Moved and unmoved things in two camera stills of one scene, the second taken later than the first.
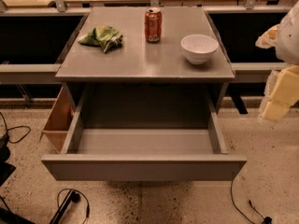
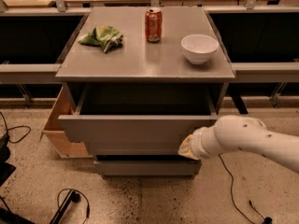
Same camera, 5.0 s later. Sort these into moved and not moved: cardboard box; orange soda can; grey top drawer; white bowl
Moved: grey top drawer
Not moved: white bowl; orange soda can; cardboard box
